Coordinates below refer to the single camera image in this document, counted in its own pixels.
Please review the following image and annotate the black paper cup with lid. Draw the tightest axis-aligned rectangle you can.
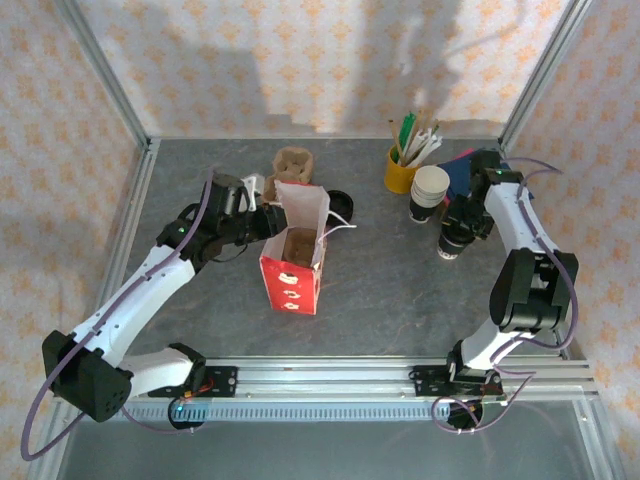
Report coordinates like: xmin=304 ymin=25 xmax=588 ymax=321
xmin=436 ymin=227 xmax=474 ymax=263

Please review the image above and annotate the red white paper bag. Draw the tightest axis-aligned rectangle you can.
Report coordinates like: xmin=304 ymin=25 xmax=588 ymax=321
xmin=258 ymin=179 xmax=359 ymax=317

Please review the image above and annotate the paper cup stack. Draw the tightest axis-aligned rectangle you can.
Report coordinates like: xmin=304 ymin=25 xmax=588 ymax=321
xmin=408 ymin=164 xmax=451 ymax=225

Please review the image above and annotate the blue paper napkin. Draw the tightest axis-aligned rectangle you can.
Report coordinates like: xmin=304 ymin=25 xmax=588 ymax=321
xmin=437 ymin=147 xmax=535 ymax=211

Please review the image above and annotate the brown pulp cup carrier stack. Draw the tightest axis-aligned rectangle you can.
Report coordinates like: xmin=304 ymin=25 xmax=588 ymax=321
xmin=263 ymin=147 xmax=316 ymax=206

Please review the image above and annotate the black cup lid stack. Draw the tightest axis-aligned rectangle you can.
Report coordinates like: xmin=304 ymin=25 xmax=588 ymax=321
xmin=327 ymin=191 xmax=356 ymax=225

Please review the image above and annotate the yellow straw holder cup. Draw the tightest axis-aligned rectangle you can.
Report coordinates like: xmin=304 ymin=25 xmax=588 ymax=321
xmin=383 ymin=144 xmax=419 ymax=194

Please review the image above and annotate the green straw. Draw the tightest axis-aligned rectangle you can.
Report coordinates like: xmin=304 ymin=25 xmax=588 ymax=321
xmin=397 ymin=111 xmax=417 ymax=151

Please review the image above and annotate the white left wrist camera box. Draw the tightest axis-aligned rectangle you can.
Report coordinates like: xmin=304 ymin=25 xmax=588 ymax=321
xmin=241 ymin=172 xmax=267 ymax=212

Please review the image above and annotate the aluminium side rail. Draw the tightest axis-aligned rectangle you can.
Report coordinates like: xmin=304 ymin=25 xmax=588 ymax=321
xmin=82 ymin=138 xmax=162 ymax=362

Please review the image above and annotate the aluminium frame post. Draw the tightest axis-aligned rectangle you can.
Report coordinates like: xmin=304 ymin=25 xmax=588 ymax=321
xmin=53 ymin=0 xmax=153 ymax=151
xmin=498 ymin=0 xmax=597 ymax=151

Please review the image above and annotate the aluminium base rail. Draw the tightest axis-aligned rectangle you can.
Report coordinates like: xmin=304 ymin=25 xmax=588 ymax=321
xmin=53 ymin=355 xmax=599 ymax=402

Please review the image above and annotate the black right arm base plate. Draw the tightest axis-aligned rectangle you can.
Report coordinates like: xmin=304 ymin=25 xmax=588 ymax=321
xmin=412 ymin=364 xmax=507 ymax=400

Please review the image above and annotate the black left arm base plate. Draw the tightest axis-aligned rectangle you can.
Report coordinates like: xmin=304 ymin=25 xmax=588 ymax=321
xmin=148 ymin=366 xmax=239 ymax=399

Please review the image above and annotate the grey slotted cable duct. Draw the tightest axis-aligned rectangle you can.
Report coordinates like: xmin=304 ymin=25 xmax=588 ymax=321
xmin=73 ymin=402 xmax=504 ymax=423

